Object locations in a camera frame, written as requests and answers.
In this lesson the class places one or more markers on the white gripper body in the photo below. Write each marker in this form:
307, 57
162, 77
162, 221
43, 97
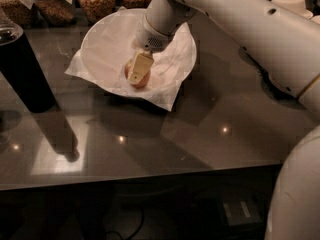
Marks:
147, 39

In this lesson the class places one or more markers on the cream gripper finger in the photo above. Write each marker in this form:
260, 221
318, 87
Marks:
141, 65

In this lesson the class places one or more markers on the red yellow apple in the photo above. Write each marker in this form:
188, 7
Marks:
143, 82

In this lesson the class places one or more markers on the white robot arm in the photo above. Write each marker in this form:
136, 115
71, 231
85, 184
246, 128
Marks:
288, 47

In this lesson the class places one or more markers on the white bowl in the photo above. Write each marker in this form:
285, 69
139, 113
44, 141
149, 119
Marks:
106, 47

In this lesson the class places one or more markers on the white paper liner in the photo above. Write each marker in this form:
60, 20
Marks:
170, 64

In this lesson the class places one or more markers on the glass jar of nuts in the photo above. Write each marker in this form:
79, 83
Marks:
95, 10

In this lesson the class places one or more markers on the glass jar of dark granola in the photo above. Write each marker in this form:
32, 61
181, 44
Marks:
57, 13

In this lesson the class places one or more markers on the black cylindrical container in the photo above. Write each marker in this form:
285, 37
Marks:
21, 69

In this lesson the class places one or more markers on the glass jar of cereal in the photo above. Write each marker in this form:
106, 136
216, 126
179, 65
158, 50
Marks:
17, 12

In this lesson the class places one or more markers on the black tray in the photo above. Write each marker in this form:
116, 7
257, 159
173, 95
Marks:
267, 85

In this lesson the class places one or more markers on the stack of paper bowls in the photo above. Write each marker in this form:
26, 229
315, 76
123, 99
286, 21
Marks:
295, 6

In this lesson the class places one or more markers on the black power strip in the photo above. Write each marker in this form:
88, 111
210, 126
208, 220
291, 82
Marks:
238, 211

